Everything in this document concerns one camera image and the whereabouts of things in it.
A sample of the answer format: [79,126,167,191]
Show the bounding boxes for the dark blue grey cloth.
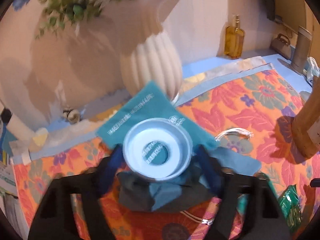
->
[117,147,261,213]

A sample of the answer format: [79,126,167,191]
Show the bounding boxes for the white tape roll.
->
[123,118,193,182]

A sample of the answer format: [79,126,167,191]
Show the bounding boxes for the teal drawstring pouch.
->
[96,81,219,151]

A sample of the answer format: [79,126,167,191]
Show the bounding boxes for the green snack packet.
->
[278,185,303,234]

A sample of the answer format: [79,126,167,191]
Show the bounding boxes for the floral orange table cloth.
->
[14,70,319,239]

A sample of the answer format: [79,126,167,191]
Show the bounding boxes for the bamboo pen holder cup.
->
[291,77,320,159]

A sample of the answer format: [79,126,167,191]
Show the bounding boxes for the light blue tissue pack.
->
[306,57,319,86]

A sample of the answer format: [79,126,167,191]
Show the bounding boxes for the small brown handbag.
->
[270,33,292,60]

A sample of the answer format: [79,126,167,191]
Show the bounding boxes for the amber glass bottle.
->
[224,15,245,59]

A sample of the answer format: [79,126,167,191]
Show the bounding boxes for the grey tall tumbler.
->
[291,26,312,75]

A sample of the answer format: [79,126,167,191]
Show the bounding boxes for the white ribbed flower vase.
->
[105,0,183,101]

